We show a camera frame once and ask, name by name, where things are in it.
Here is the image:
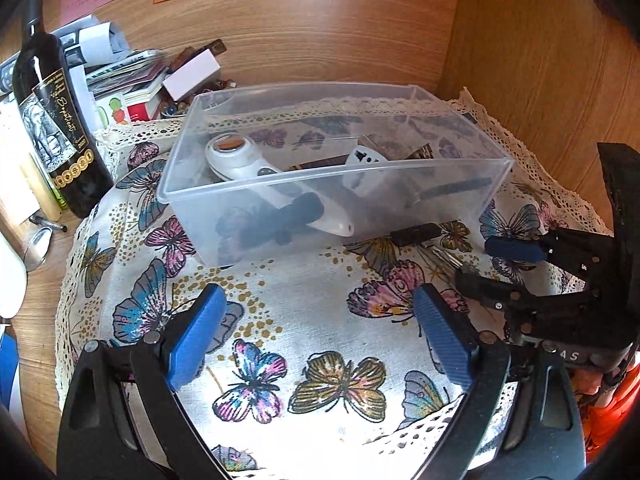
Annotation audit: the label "keys with black fob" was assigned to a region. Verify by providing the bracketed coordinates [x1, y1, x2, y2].
[390, 223, 478, 280]

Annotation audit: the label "white handheld massager device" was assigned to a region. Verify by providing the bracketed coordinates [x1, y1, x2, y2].
[204, 133, 355, 237]

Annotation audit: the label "person's right hand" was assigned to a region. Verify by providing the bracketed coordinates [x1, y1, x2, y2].
[570, 368, 611, 408]

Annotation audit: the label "black cylindrical flashlight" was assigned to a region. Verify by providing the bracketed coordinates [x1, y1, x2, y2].
[216, 193, 324, 259]

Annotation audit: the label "butterfly print tablecloth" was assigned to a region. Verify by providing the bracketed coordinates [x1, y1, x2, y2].
[55, 92, 608, 479]

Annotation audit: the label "clear plastic storage box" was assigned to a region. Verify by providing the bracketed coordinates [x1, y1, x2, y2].
[157, 82, 513, 266]

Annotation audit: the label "small round mirror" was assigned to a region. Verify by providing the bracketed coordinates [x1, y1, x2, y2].
[23, 226, 53, 273]

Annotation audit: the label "white die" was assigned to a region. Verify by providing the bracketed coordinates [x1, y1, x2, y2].
[342, 159, 388, 198]

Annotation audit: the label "dark wine bottle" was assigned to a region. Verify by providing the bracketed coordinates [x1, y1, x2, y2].
[12, 0, 113, 218]

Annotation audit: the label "stack of papers and books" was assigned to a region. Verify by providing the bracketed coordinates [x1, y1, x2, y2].
[0, 13, 172, 124]

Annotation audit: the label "small white cardboard box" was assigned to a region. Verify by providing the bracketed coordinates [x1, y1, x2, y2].
[163, 50, 220, 101]

